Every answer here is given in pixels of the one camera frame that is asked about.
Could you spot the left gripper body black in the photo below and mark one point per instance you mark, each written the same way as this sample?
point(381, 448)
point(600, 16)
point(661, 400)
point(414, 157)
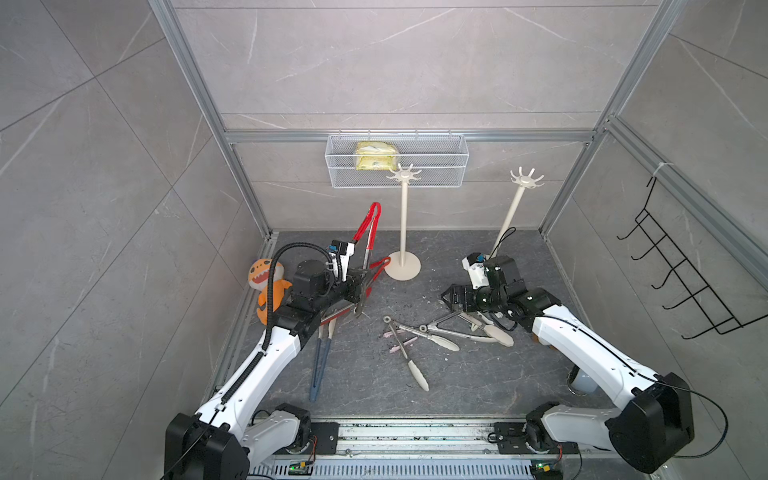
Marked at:
point(331, 292)

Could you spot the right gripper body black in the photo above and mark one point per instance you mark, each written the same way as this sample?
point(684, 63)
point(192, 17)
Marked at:
point(480, 299)

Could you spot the blue handle cream tongs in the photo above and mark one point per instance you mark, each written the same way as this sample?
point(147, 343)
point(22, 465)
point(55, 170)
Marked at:
point(325, 337)

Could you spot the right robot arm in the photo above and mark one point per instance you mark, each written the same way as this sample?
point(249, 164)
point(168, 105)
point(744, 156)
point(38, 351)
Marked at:
point(651, 417)

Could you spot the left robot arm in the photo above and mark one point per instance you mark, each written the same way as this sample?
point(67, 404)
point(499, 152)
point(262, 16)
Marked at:
point(223, 439)

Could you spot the cream tongs yellow dots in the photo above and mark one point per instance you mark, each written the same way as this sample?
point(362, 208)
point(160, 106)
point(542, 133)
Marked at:
point(485, 331)

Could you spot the red silicone tip tongs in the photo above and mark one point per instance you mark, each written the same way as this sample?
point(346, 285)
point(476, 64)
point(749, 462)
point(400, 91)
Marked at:
point(339, 312)

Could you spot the pink tip small tongs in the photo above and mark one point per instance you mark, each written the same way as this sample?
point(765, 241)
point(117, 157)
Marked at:
point(397, 341)

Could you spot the left cream utensil stand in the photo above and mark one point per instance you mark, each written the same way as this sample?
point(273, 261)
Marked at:
point(404, 265)

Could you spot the cream utensil stand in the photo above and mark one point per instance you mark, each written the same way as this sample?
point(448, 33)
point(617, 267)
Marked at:
point(524, 182)
point(404, 265)

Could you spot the right cream utensil stand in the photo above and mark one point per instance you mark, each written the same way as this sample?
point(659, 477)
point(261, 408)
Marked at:
point(524, 182)

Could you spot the orange shark plush toy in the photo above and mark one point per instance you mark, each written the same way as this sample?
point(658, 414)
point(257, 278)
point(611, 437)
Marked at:
point(258, 277)

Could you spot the yellow packet in basket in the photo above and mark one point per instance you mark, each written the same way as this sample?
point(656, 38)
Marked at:
point(375, 156)

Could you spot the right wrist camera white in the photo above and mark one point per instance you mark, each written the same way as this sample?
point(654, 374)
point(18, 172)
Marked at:
point(473, 264)

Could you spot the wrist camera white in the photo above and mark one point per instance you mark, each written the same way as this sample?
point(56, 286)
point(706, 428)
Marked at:
point(473, 264)
point(341, 253)

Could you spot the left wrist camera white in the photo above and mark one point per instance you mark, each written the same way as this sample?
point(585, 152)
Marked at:
point(341, 253)

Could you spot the white wire mesh basket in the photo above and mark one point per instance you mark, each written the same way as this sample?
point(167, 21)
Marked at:
point(442, 159)

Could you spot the black wall hook rack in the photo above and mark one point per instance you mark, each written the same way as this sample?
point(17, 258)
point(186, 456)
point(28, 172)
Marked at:
point(696, 289)

